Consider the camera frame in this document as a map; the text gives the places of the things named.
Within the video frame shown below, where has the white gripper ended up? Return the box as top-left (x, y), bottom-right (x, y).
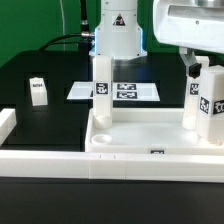
top-left (153, 0), bottom-right (224, 79)

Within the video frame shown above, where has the white desk tabletop tray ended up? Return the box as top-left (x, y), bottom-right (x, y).
top-left (85, 108), bottom-right (224, 156)

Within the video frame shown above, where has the white fiducial marker sheet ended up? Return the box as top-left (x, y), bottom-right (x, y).
top-left (67, 82), bottom-right (160, 102)

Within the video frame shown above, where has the white U-shaped obstacle fence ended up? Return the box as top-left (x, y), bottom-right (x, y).
top-left (0, 108), bottom-right (224, 184)

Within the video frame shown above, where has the black cable with connector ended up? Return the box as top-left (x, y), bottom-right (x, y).
top-left (39, 0), bottom-right (98, 52)

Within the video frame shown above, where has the thin white cable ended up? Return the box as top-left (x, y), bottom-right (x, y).
top-left (59, 0), bottom-right (66, 52)

